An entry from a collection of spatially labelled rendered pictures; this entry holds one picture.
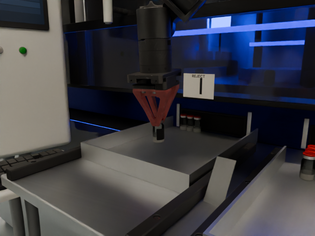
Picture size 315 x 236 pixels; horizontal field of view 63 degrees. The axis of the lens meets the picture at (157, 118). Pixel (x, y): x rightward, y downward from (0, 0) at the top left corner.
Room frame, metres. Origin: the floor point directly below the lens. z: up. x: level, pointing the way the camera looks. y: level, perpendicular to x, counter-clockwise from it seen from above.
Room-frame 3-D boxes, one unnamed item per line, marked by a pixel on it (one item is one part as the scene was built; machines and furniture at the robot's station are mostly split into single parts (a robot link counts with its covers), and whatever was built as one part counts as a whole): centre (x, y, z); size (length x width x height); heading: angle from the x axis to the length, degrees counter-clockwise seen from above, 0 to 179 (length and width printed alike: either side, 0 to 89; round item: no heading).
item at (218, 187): (0.31, -0.06, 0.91); 0.14 x 0.03 x 0.06; 142
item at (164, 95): (0.47, 0.00, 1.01); 0.07 x 0.07 x 0.09; 66
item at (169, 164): (0.57, -0.05, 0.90); 0.34 x 0.26 x 0.04; 143
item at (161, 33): (0.47, 0.01, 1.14); 0.07 x 0.06 x 0.07; 171
